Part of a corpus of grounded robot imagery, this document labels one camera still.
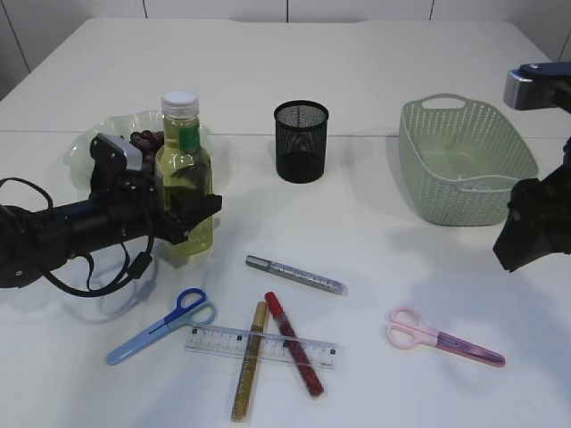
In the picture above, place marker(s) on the silver glitter pen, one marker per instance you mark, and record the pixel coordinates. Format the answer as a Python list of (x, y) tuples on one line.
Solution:
[(296, 275)]

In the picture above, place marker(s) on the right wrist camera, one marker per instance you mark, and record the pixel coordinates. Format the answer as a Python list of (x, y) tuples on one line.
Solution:
[(536, 86)]

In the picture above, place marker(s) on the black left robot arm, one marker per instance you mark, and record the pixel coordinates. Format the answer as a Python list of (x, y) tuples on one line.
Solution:
[(35, 244)]

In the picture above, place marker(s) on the clear plastic ruler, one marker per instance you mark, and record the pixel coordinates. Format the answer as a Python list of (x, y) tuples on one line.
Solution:
[(231, 342)]

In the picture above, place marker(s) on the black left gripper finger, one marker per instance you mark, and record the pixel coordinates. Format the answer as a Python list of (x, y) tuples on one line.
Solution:
[(190, 207)]

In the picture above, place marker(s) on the green plastic basket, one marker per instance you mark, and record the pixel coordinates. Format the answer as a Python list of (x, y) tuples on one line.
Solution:
[(444, 138)]

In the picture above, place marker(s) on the black mesh pen holder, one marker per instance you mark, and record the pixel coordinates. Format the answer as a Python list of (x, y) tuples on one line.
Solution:
[(301, 140)]

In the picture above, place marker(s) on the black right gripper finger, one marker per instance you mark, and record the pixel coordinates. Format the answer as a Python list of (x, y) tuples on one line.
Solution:
[(521, 242)]

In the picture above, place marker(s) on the yellow tea bottle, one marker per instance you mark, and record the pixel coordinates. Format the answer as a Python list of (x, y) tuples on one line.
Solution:
[(182, 161)]

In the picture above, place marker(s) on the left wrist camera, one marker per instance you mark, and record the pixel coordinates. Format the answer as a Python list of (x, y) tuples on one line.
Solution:
[(114, 156)]

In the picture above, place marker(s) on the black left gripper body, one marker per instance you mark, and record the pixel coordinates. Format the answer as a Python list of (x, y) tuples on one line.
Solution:
[(127, 207)]

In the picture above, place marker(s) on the clear plastic sheet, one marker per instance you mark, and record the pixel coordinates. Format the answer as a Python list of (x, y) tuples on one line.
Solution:
[(487, 183)]

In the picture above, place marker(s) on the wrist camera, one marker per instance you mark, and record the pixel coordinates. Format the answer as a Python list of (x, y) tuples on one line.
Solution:
[(536, 86), (114, 156)]

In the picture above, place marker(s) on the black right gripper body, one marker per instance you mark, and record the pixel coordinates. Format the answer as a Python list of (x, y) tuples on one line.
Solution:
[(547, 200)]

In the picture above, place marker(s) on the blue scissors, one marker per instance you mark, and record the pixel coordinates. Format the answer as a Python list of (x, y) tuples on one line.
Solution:
[(193, 307)]

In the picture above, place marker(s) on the red glitter pen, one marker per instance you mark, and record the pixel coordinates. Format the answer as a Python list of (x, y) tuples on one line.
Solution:
[(294, 346)]

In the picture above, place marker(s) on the gold glitter pen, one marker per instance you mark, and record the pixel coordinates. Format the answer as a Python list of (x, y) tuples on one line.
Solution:
[(249, 364)]

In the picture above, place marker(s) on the purple grape bunch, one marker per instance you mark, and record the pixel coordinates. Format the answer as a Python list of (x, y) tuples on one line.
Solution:
[(148, 142)]

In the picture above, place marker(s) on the pale green wavy bowl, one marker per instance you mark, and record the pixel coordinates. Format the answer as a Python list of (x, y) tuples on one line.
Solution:
[(79, 160)]

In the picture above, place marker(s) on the pink scissors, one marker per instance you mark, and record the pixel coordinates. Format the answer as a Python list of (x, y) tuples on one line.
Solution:
[(406, 329)]

